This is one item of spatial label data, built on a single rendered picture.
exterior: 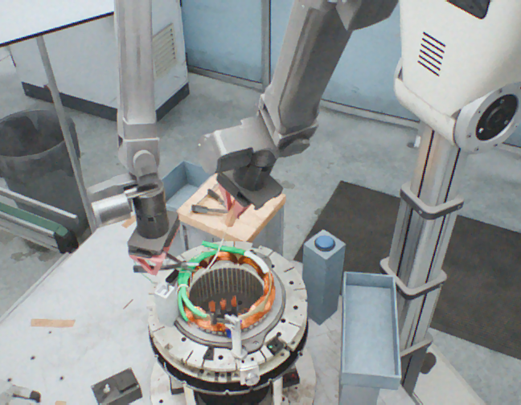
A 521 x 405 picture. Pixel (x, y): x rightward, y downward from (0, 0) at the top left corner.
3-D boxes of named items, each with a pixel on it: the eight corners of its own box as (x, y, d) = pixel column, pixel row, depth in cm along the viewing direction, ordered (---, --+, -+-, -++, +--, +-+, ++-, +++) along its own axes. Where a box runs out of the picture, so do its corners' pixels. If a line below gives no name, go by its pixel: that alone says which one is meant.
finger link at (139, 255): (132, 280, 110) (125, 247, 103) (146, 252, 115) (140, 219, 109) (166, 287, 109) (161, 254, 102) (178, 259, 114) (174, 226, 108)
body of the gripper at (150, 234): (127, 251, 104) (121, 222, 99) (148, 213, 112) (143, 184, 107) (161, 258, 103) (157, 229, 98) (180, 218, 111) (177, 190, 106)
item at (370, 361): (380, 447, 124) (401, 378, 105) (330, 443, 125) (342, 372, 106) (377, 350, 142) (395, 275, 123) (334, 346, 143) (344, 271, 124)
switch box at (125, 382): (94, 396, 134) (88, 383, 130) (133, 377, 137) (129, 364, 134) (103, 417, 130) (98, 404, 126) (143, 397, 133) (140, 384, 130)
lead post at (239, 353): (241, 362, 104) (239, 323, 96) (230, 354, 105) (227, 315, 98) (248, 355, 105) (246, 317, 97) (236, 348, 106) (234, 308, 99)
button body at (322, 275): (319, 325, 148) (326, 259, 131) (299, 310, 152) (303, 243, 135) (337, 310, 152) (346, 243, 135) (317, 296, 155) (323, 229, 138)
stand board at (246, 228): (175, 218, 140) (174, 211, 138) (219, 176, 152) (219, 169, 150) (245, 249, 132) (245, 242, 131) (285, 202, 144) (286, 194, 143)
